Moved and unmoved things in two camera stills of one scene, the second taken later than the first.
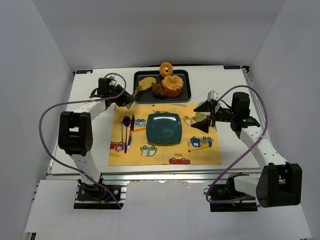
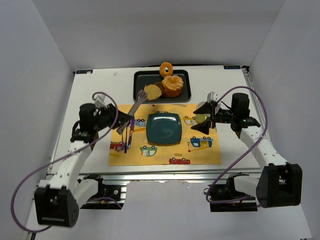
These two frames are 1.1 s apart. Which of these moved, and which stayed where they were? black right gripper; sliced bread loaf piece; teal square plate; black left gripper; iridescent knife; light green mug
Moved: sliced bread loaf piece; black left gripper
Stayed: teal square plate; iridescent knife; light green mug; black right gripper
